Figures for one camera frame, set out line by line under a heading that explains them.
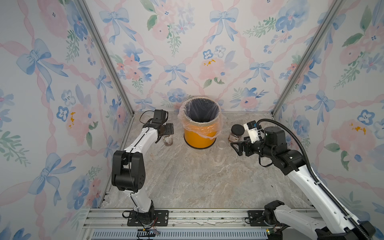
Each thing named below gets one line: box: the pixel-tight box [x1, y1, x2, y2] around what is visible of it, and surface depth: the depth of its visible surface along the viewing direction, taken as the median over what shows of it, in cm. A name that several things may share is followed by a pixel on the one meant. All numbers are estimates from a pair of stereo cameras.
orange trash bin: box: [183, 97, 221, 150], surface depth 93 cm
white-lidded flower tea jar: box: [162, 134, 173, 147], surface depth 97 cm
